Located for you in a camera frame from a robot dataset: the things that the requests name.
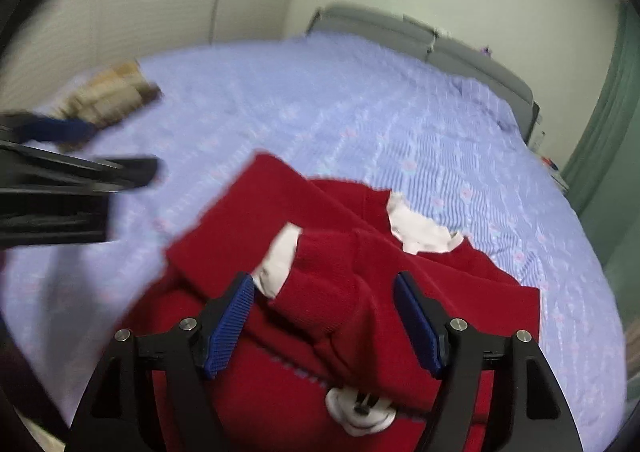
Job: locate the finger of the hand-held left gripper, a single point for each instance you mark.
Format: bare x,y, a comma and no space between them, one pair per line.
100,171
60,130

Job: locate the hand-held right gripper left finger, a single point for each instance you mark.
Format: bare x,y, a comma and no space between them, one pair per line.
231,319

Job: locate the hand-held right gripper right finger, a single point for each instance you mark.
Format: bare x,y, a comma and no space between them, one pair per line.
414,319

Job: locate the red sweater with white collar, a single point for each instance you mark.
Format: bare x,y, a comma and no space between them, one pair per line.
350,272

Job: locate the folded beige clothes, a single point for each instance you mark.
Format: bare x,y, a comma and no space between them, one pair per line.
107,92

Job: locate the white nightstand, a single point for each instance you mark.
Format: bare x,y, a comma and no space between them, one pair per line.
552,167

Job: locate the lavender patterned bed sheet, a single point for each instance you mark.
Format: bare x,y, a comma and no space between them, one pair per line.
350,107

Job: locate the grey padded headboard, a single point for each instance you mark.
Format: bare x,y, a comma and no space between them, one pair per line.
450,52

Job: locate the green curtain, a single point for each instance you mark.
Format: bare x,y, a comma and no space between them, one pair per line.
610,132

